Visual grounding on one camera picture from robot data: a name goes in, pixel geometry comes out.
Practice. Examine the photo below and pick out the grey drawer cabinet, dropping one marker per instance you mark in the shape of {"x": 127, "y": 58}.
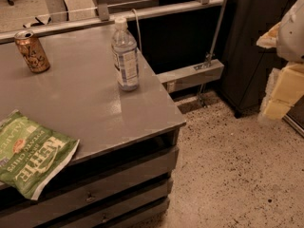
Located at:
{"x": 114, "y": 189}

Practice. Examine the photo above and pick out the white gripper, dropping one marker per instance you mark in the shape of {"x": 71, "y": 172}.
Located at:
{"x": 293, "y": 35}

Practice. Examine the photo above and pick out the metal rail frame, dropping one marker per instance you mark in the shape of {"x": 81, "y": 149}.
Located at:
{"x": 82, "y": 67}

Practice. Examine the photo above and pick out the orange drink can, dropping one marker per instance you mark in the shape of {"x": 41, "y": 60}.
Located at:
{"x": 32, "y": 51}

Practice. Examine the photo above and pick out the clear plastic water bottle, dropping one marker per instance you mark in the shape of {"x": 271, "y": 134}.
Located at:
{"x": 125, "y": 55}

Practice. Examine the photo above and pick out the dark cabinet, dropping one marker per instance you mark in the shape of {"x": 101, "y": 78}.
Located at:
{"x": 247, "y": 66}

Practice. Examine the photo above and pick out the green chips bag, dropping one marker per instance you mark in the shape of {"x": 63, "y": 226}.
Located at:
{"x": 31, "y": 155}

